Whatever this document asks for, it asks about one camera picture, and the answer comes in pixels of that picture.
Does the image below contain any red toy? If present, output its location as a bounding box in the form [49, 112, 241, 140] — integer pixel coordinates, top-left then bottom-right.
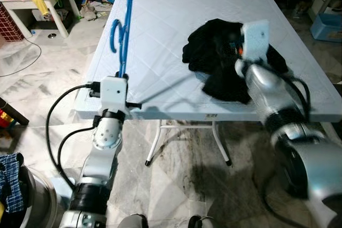
[0, 108, 12, 128]

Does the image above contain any blue plastic hanger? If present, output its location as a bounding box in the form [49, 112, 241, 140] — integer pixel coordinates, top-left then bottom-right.
[110, 0, 137, 79]

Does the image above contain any toy pile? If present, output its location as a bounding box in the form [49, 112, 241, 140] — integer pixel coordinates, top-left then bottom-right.
[80, 0, 115, 21]

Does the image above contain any black garment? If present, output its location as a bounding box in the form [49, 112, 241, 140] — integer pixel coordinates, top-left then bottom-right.
[182, 19, 289, 104]

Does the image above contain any grey right robot foot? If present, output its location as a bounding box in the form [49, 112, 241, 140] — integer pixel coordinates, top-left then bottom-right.
[188, 216, 215, 228]

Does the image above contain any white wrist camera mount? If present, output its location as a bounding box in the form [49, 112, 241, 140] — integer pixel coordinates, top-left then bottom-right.
[100, 76, 129, 112]
[242, 20, 270, 64]

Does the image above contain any grey robot foot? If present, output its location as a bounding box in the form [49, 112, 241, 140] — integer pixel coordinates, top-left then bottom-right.
[188, 216, 215, 228]
[118, 215, 149, 228]

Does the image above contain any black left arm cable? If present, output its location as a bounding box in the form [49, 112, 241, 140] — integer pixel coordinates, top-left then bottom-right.
[45, 81, 103, 188]

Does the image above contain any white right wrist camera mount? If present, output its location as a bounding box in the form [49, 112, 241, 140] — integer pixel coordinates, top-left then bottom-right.
[242, 20, 270, 64]

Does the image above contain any small white side table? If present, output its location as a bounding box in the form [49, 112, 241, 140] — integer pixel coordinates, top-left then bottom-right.
[0, 0, 81, 39]

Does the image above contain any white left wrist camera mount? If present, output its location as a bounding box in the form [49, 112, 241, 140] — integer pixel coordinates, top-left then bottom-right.
[100, 76, 129, 112]

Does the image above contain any blue plastic basin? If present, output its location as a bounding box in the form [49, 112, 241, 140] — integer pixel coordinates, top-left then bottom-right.
[310, 12, 342, 43]

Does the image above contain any red tiled pillar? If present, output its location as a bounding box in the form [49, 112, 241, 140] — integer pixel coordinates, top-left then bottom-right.
[0, 4, 25, 42]

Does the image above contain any blue plaid cloth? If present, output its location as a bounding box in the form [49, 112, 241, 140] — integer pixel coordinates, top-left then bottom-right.
[0, 153, 25, 214]

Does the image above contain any yellow cloth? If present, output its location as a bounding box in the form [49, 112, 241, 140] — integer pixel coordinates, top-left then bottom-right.
[32, 0, 51, 18]

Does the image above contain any grey left robot foot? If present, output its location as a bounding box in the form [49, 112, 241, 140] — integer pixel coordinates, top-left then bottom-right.
[118, 215, 149, 228]

